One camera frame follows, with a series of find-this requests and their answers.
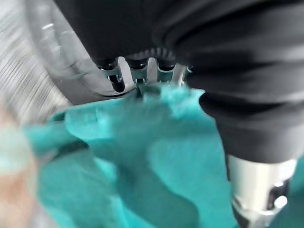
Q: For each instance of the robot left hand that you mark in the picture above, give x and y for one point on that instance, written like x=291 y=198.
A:
x=213 y=47

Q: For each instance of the teal cloth laundry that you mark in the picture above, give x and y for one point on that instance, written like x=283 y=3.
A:
x=152 y=152

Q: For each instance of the grey washing machine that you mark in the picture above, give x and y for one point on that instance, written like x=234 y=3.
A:
x=69 y=80

